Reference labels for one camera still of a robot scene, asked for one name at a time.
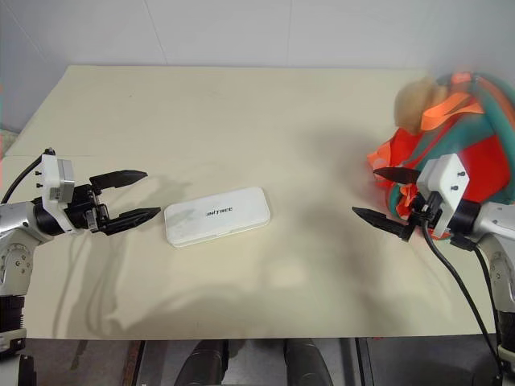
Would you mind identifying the orange and teal bag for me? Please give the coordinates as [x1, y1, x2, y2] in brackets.
[365, 69, 515, 241]

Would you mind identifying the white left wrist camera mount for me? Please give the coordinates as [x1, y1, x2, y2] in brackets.
[39, 154, 76, 215]

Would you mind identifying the dark rounded shape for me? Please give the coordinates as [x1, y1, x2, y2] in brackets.
[174, 339, 231, 386]
[282, 338, 336, 386]

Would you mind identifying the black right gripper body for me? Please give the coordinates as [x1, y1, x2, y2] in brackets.
[410, 191, 443, 232]

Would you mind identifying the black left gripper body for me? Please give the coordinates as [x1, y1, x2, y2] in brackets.
[64, 183, 111, 236]

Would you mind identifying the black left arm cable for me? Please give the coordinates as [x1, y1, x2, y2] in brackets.
[0, 148, 56, 204]

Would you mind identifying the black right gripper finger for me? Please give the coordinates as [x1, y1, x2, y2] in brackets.
[373, 167, 422, 184]
[351, 206, 416, 243]

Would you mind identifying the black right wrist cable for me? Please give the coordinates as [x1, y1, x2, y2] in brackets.
[420, 223, 505, 377]

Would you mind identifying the dark metal table leg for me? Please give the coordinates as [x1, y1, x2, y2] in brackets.
[355, 338, 373, 386]
[125, 340, 146, 386]

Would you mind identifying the person's bare hand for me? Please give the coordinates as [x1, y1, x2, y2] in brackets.
[393, 76, 448, 134]

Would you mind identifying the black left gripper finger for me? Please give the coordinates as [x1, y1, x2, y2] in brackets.
[89, 170, 149, 191]
[105, 207, 163, 236]

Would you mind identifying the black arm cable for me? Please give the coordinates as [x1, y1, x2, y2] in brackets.
[449, 236, 504, 351]
[0, 148, 56, 204]

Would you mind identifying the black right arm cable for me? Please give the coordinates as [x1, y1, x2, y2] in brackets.
[449, 236, 504, 351]

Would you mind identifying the white rectangular case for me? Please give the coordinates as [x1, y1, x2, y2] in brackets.
[163, 185, 272, 249]

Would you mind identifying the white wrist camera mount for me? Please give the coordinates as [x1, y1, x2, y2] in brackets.
[39, 154, 76, 215]
[415, 153, 471, 241]

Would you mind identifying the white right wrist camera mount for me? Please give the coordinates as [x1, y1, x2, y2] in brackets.
[415, 153, 471, 241]

